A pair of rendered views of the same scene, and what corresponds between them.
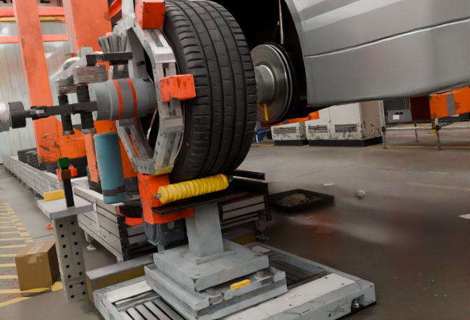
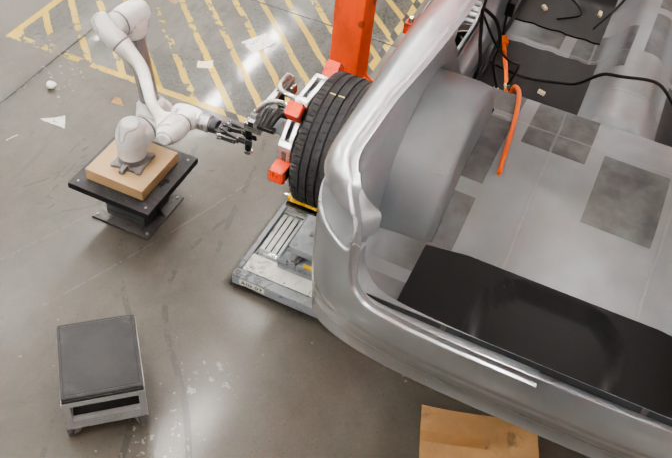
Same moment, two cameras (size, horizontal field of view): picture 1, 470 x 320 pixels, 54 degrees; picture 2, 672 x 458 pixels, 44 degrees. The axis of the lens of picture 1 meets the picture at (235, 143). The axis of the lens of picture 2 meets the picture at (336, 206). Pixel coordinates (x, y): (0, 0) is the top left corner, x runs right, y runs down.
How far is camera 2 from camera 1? 3.42 m
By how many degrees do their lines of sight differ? 59
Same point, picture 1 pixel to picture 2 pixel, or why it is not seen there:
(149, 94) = not seen: hidden behind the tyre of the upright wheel
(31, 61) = not seen: outside the picture
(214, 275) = (300, 252)
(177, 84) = (272, 175)
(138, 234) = not seen: hidden behind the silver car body
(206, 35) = (310, 153)
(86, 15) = (344, 18)
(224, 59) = (313, 173)
